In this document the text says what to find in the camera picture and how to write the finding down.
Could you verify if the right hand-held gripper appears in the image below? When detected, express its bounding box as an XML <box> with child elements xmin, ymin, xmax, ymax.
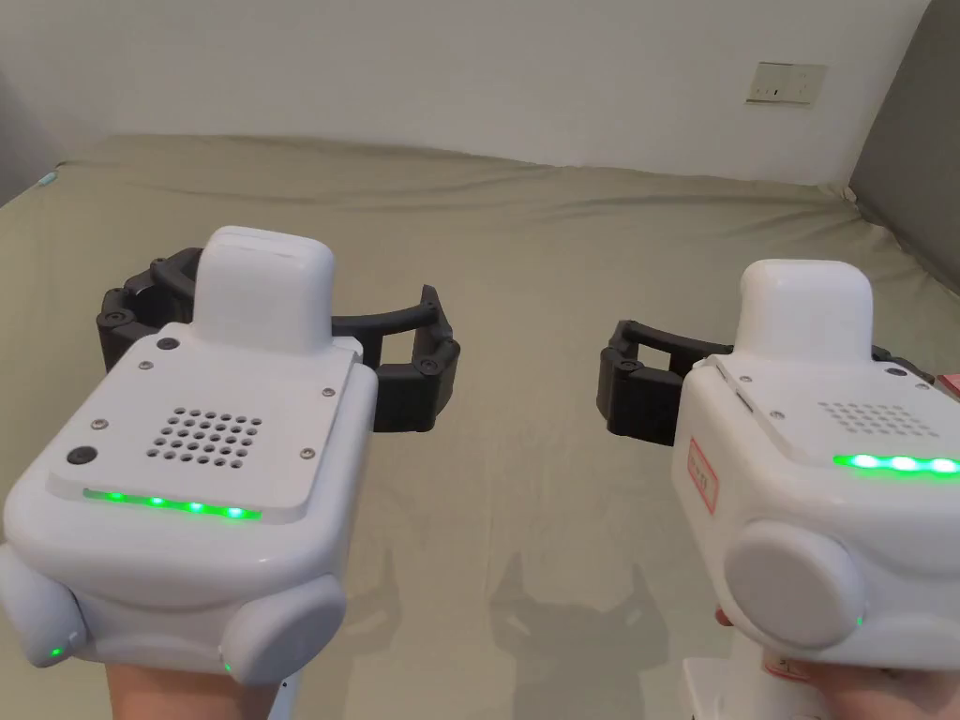
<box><xmin>595</xmin><ymin>258</ymin><xmax>960</xmax><ymax>720</ymax></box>

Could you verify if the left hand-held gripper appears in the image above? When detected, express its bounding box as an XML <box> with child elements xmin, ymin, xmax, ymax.
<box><xmin>0</xmin><ymin>226</ymin><xmax>463</xmax><ymax>720</ymax></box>

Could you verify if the beige wall socket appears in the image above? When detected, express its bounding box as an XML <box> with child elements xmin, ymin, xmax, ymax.
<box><xmin>745</xmin><ymin>61</ymin><xmax>830</xmax><ymax>110</ymax></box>

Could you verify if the person's right hand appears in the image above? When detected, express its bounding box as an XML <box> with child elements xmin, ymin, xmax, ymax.
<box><xmin>714</xmin><ymin>606</ymin><xmax>960</xmax><ymax>720</ymax></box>

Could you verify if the bed with pale green sheet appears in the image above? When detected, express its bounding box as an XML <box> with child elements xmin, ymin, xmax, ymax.
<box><xmin>0</xmin><ymin>132</ymin><xmax>960</xmax><ymax>720</ymax></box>

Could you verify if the grey padded headboard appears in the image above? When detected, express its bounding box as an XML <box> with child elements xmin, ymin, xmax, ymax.
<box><xmin>846</xmin><ymin>0</ymin><xmax>960</xmax><ymax>303</ymax></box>

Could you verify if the person's left hand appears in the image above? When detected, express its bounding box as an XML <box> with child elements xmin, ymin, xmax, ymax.
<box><xmin>103</xmin><ymin>658</ymin><xmax>283</xmax><ymax>720</ymax></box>

